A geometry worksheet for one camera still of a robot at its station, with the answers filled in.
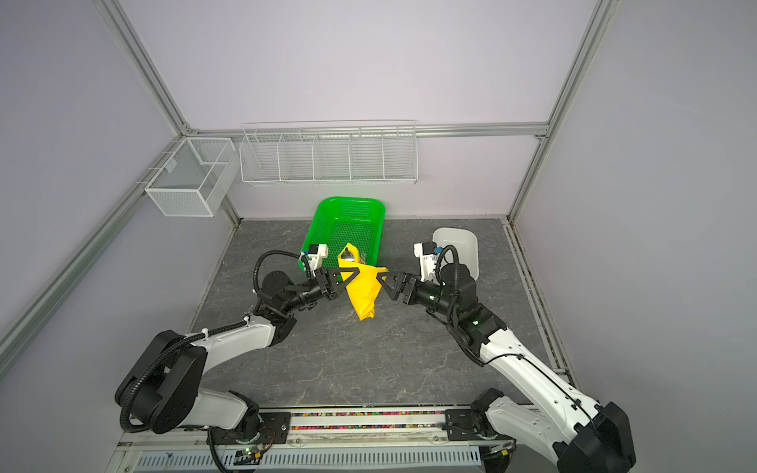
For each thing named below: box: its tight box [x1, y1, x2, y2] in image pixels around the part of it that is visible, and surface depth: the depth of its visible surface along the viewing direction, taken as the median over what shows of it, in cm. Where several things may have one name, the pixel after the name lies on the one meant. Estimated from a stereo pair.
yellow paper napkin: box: [337, 242, 390, 322], surface depth 74 cm
